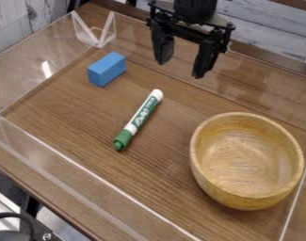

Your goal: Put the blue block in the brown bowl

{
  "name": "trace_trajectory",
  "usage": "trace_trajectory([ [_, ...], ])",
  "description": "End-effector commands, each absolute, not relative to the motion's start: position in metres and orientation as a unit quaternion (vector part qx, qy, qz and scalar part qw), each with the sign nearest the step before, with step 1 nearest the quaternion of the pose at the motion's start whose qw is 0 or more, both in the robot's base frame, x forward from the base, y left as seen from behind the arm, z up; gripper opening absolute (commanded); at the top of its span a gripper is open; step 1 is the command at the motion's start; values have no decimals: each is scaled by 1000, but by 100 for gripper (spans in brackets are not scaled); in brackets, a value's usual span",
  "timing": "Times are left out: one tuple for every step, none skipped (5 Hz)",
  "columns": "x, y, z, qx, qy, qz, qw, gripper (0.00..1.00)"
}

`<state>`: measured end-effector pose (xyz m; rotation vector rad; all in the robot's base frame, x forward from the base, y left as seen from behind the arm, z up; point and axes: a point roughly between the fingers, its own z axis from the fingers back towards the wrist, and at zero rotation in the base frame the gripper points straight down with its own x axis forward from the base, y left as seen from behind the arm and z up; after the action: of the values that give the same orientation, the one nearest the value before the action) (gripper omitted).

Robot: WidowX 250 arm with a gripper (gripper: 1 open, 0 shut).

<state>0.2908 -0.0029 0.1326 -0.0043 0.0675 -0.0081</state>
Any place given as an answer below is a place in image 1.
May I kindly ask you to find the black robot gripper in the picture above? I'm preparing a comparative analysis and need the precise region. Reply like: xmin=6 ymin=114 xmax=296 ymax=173
xmin=148 ymin=0 xmax=236 ymax=79

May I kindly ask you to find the black cable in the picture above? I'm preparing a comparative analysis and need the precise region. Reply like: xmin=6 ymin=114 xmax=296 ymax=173
xmin=0 ymin=212 xmax=37 ymax=241

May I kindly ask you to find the green dry erase marker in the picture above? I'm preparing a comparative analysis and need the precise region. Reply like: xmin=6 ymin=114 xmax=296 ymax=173
xmin=113 ymin=89 xmax=165 ymax=151

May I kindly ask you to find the blue rectangular block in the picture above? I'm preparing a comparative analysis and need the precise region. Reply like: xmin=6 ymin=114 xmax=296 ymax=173
xmin=88 ymin=52 xmax=126 ymax=88

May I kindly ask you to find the clear acrylic barrier wall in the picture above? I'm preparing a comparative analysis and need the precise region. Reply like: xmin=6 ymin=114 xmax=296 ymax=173
xmin=0 ymin=115 xmax=202 ymax=241

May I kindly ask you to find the black metal table bracket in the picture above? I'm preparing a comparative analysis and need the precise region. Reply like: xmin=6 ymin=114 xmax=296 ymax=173
xmin=19 ymin=211 xmax=62 ymax=241

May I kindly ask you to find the brown wooden bowl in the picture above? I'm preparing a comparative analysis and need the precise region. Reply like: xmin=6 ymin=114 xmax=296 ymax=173
xmin=189 ymin=112 xmax=305 ymax=211

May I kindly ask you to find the clear acrylic corner bracket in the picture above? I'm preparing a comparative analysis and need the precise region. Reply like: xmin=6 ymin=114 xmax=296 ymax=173
xmin=72 ymin=11 xmax=117 ymax=49

